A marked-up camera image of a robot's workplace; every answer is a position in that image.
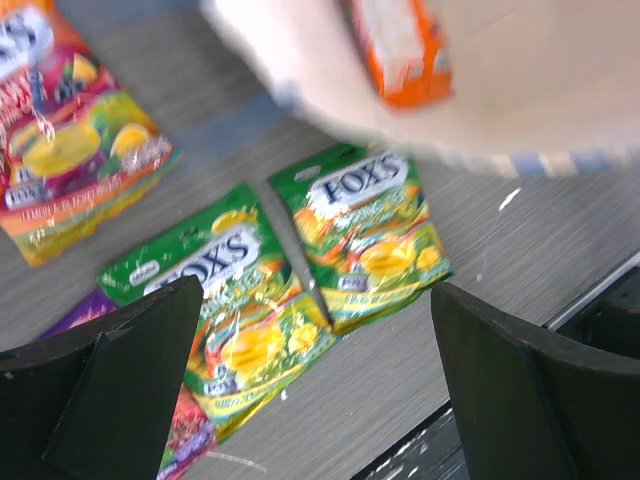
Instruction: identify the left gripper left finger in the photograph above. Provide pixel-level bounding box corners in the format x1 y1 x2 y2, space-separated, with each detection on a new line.
1 276 203 479

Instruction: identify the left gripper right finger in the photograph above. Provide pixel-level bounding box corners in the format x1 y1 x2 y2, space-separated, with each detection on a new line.
431 282 639 479

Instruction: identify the pink snack packet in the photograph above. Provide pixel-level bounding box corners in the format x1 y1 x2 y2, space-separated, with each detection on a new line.
43 284 202 479

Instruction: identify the green tea snack packet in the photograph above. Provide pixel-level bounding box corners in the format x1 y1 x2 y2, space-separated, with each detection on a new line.
97 183 337 440

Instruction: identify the orange snack packet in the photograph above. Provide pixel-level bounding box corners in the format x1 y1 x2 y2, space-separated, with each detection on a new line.
1 1 180 267

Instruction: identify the checkered paper bag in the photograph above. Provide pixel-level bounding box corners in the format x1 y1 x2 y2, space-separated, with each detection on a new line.
200 1 639 177

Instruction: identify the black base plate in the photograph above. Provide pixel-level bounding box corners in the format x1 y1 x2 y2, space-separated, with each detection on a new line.
360 257 639 479

